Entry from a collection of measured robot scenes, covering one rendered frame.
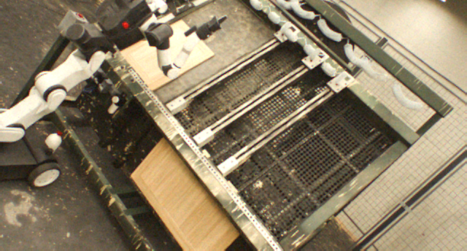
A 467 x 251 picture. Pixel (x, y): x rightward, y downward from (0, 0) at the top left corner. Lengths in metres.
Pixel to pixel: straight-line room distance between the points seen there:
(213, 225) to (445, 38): 5.61
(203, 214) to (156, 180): 0.46
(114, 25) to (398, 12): 6.02
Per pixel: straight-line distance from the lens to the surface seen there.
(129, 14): 2.45
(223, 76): 2.82
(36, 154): 2.88
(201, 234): 2.81
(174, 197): 2.89
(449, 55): 7.31
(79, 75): 2.64
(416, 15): 7.65
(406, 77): 3.25
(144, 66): 2.99
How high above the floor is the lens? 1.84
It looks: 14 degrees down
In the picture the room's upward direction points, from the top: 42 degrees clockwise
